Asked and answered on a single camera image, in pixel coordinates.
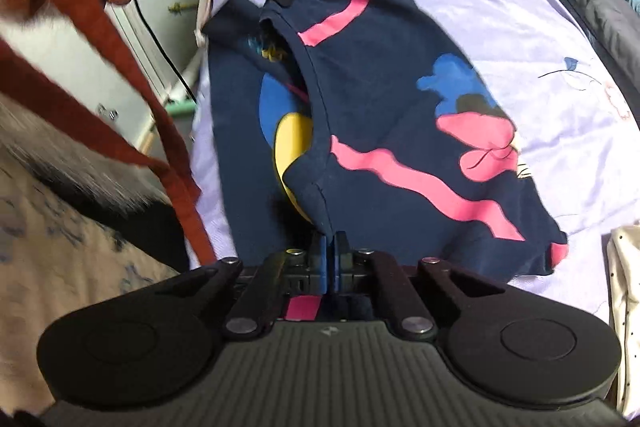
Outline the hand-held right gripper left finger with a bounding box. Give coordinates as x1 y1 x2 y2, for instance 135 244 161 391
165 231 331 342

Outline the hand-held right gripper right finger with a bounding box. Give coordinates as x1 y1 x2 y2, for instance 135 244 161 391
333 230 507 342

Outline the navy shirt with pink stripes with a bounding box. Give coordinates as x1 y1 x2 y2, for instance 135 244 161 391
202 0 571 324

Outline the green bar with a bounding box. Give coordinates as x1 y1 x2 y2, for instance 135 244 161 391
164 99 199 118

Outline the white cabinet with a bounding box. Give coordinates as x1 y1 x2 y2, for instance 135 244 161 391
102 0 213 160

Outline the purple floral bedsheet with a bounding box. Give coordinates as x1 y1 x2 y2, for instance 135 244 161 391
186 0 640 325

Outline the grey fur trim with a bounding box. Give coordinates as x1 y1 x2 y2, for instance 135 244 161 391
0 96 173 220

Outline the white dotted cloth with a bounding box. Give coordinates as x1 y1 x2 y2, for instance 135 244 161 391
606 223 640 414

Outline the dark jacket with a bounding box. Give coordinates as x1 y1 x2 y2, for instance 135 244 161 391
530 0 640 75

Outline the black cable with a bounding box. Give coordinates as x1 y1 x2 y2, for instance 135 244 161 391
131 0 199 104

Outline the red cloth strap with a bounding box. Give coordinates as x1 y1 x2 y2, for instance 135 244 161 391
0 0 217 267

